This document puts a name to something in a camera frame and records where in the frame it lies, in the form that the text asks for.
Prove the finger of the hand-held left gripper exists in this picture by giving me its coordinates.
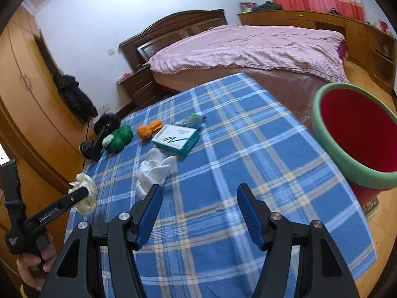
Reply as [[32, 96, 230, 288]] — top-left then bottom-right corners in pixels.
[[66, 187, 89, 207]]

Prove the light wooden wardrobe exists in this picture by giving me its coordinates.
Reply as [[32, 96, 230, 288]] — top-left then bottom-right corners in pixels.
[[0, 6, 90, 212]]

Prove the dark wooden nightstand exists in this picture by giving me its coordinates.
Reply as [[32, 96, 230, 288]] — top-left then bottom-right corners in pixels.
[[117, 67, 162, 109]]

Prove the long wooden cabinet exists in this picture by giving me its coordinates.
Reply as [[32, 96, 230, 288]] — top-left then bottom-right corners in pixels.
[[238, 9, 369, 67]]

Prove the pink bedspread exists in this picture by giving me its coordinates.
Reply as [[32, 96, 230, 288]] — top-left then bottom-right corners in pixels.
[[144, 24, 350, 84]]

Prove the patterned floor mat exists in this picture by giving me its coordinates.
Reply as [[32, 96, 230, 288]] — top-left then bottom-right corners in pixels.
[[361, 197, 379, 221]]

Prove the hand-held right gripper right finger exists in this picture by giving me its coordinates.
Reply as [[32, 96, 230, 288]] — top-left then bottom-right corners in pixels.
[[236, 183, 377, 298]]

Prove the blue plaid blanket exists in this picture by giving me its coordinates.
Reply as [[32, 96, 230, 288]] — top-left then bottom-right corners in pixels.
[[64, 72, 377, 298]]

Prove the red bin with green rim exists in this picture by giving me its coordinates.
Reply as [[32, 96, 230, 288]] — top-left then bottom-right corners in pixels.
[[312, 82, 397, 207]]

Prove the black jacket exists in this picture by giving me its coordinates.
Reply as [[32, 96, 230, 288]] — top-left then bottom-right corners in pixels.
[[53, 74, 98, 123]]

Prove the dark clothes pile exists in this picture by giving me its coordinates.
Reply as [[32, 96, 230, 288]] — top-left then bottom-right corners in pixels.
[[256, 1, 283, 11]]

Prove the grey wrapper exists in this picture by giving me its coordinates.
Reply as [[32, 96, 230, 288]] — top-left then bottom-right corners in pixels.
[[174, 112, 206, 130]]

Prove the wooden corner shelf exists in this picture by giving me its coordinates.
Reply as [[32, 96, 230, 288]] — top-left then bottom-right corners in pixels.
[[366, 25, 397, 95]]

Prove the green plush toy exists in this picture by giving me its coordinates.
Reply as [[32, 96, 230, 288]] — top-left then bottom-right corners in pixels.
[[102, 125, 134, 153]]

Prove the orange plush toy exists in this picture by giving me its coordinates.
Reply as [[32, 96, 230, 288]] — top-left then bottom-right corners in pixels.
[[136, 119, 164, 139]]

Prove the dark wooden bed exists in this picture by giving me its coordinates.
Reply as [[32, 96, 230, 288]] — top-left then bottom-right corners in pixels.
[[119, 9, 351, 100]]

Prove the teal and white box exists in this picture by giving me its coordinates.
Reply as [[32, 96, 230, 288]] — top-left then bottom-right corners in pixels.
[[151, 124, 200, 156]]

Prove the black dumbbell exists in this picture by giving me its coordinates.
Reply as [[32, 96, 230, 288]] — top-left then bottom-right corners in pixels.
[[80, 114, 121, 161]]

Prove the person's left hand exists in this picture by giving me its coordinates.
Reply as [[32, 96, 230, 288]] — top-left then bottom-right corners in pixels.
[[17, 236, 58, 291]]

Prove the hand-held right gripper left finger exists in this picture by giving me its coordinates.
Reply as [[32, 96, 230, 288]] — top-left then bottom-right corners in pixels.
[[39, 184, 164, 298]]

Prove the cream tissue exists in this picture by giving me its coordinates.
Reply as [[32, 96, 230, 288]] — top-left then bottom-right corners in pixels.
[[68, 174, 98, 215]]

